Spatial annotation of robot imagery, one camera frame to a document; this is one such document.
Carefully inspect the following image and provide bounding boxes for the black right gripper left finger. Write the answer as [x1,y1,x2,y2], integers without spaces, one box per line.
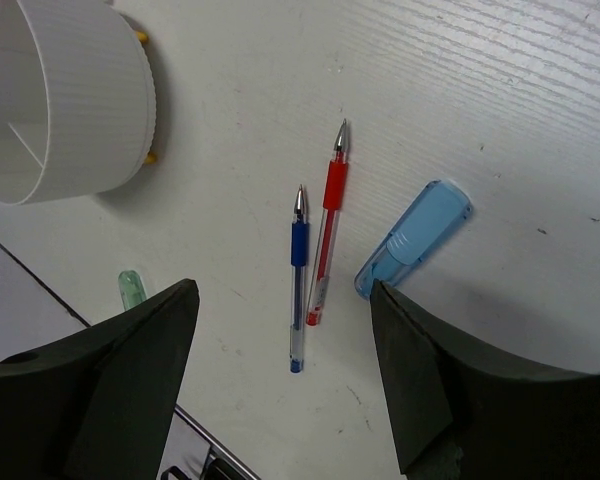
[0,279,200,479]

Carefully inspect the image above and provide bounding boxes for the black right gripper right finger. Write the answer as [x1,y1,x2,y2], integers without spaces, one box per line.
[370,281,600,479]

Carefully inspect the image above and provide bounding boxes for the green transparent highlighter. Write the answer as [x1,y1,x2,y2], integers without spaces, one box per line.
[118,270,147,311]

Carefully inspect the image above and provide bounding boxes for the blue transparent highlighter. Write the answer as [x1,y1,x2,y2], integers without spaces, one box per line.
[354,180,473,299]

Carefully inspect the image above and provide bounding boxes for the red gel pen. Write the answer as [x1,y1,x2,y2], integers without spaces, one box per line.
[306,119,349,326]

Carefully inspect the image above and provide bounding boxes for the blue gel pen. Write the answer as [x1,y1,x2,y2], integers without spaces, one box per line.
[289,185,309,374]

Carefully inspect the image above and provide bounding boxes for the white round pen holder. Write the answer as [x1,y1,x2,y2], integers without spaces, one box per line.
[0,1,156,205]

